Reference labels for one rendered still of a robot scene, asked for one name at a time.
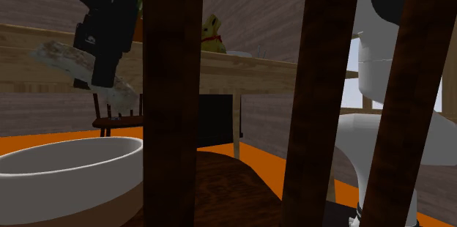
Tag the pale mottled bread loaf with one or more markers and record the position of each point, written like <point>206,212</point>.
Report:
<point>64,58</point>

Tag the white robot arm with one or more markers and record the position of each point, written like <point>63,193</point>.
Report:
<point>375,40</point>

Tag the plant in orange pot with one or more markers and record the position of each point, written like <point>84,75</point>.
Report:
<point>137,30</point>

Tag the small dark wooden chair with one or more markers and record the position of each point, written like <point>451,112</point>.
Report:
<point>117,122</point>

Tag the dark wooden slatted chair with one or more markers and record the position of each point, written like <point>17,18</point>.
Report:
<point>171,76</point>

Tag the golden bunny figure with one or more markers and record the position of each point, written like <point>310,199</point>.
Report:
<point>212,39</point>

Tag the light wooden table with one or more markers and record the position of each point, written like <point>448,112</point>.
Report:
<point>221,72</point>

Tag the white bowl with tan base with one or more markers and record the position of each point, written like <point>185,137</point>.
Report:
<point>71,180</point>

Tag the white plate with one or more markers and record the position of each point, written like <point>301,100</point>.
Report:
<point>239,54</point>

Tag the window with wooden frame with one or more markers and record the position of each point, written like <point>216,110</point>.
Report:
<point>351,92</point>

